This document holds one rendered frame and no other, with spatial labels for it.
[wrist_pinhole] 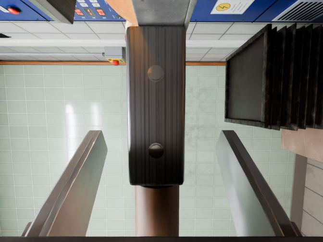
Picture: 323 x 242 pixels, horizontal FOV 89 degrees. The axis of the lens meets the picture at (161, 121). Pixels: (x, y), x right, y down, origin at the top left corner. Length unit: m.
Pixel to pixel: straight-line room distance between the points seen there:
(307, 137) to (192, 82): 0.79
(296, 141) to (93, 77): 1.33
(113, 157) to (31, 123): 0.70
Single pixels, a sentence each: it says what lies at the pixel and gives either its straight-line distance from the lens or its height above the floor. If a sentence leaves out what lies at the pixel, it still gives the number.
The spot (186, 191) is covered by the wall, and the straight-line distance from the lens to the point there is 1.51.
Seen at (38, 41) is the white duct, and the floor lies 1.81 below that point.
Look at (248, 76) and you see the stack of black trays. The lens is 0.65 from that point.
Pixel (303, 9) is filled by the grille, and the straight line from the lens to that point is 0.76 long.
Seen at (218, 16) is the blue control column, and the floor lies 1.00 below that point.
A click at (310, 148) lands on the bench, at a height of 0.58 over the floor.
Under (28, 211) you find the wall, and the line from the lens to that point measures 1.93.
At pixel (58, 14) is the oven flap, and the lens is 0.45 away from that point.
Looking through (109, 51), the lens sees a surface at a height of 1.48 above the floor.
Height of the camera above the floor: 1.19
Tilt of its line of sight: level
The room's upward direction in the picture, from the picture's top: 90 degrees counter-clockwise
